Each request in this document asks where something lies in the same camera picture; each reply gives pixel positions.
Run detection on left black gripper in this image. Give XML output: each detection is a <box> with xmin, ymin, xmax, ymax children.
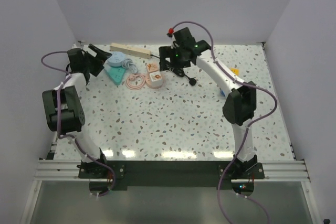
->
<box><xmin>82</xmin><ymin>45</ymin><xmax>111</xmax><ymax>77</ymax></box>

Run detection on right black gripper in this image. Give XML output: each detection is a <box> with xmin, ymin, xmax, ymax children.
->
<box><xmin>159</xmin><ymin>45</ymin><xmax>191</xmax><ymax>72</ymax></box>

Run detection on pink cube socket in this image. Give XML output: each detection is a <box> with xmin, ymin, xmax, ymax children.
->
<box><xmin>146</xmin><ymin>63</ymin><xmax>159</xmax><ymax>73</ymax></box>

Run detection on teal triangular power strip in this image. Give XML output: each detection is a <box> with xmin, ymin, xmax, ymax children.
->
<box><xmin>104</xmin><ymin>66</ymin><xmax>126</xmax><ymax>86</ymax></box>

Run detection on light blue cable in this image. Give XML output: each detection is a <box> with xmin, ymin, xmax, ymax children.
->
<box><xmin>107</xmin><ymin>52</ymin><xmax>139</xmax><ymax>74</ymax></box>

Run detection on beige power strip red sockets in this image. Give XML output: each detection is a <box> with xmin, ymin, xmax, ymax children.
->
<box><xmin>110</xmin><ymin>43</ymin><xmax>151</xmax><ymax>59</ymax></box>

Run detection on white cube socket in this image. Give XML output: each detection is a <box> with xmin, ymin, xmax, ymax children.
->
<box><xmin>149</xmin><ymin>71</ymin><xmax>163</xmax><ymax>88</ymax></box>

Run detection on pink cable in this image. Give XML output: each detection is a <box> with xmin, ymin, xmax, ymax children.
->
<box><xmin>125</xmin><ymin>73</ymin><xmax>148</xmax><ymax>90</ymax></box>

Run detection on yellow cube socket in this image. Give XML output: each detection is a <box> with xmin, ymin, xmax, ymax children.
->
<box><xmin>231</xmin><ymin>68</ymin><xmax>239</xmax><ymax>74</ymax></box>

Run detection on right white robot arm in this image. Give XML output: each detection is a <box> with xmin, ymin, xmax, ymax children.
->
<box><xmin>159</xmin><ymin>27</ymin><xmax>257</xmax><ymax>178</ymax></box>

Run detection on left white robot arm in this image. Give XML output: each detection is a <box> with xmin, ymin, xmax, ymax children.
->
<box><xmin>41</xmin><ymin>44</ymin><xmax>111</xmax><ymax>178</ymax></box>

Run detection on black power cord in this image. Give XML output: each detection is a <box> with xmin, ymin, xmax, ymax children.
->
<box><xmin>151</xmin><ymin>54</ymin><xmax>198</xmax><ymax>87</ymax></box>

